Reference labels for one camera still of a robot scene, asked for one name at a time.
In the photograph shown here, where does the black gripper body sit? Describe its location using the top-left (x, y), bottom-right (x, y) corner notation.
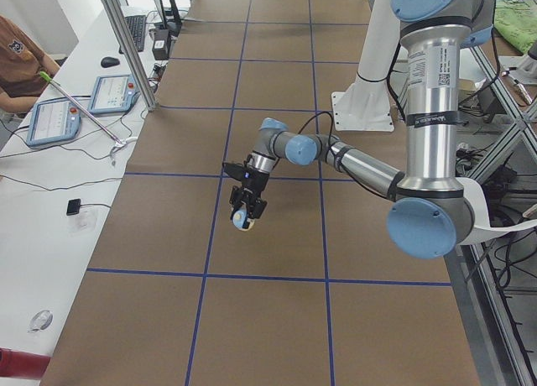
top-left (240, 167), bottom-right (269, 206)

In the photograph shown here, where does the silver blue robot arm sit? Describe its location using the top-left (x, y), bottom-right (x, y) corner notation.
top-left (223, 0), bottom-right (496, 258)

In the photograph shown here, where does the brown table mat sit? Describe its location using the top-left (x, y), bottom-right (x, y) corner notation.
top-left (43, 0), bottom-right (479, 385)

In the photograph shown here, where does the clear plastic bag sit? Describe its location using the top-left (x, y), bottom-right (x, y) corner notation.
top-left (67, 207), bottom-right (98, 234)

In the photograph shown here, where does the far blue teach pendant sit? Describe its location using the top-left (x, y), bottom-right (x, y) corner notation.
top-left (88, 75), bottom-right (140, 116)

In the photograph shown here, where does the blue teach pendant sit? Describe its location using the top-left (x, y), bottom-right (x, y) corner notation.
top-left (26, 98), bottom-right (81, 149)
top-left (88, 75), bottom-right (140, 116)

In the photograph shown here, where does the small black square device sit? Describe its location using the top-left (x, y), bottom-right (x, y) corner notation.
top-left (66, 198), bottom-right (81, 216)

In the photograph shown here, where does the black power adapter box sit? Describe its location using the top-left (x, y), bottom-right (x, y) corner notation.
top-left (152, 29), bottom-right (171, 60)

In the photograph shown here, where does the black computer mouse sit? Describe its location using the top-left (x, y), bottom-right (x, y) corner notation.
top-left (101, 56), bottom-right (120, 68)

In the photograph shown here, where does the black keyboard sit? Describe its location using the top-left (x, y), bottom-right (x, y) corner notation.
top-left (124, 15), bottom-right (147, 52)

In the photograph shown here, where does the near blue teach pendant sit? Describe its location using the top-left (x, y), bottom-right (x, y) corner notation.
top-left (26, 98), bottom-right (81, 149)

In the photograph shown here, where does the silver reacher grabber stick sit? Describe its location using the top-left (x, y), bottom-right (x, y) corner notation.
top-left (39, 71), bottom-right (138, 166)

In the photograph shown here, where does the clear tape roll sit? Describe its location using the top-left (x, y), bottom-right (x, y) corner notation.
top-left (28, 310), bottom-right (54, 333)

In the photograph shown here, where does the person in brown shirt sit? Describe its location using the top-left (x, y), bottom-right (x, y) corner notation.
top-left (1, 16), bottom-right (60, 114)

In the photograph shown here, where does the red cylinder object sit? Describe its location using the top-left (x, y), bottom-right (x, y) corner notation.
top-left (0, 348), bottom-right (50, 380)

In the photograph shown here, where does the green cloth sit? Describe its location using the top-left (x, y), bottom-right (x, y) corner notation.
top-left (494, 0), bottom-right (537, 54)

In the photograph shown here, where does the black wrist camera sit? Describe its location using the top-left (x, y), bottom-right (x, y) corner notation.
top-left (222, 162), bottom-right (248, 181)

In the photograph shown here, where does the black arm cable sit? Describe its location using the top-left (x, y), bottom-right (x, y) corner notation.
top-left (295, 111), bottom-right (336, 143)

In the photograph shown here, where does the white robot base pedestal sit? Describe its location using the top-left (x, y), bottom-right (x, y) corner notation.
top-left (331, 0), bottom-right (399, 132)

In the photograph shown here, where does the aluminium frame post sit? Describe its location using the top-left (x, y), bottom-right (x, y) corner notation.
top-left (101, 0), bottom-right (157, 112)

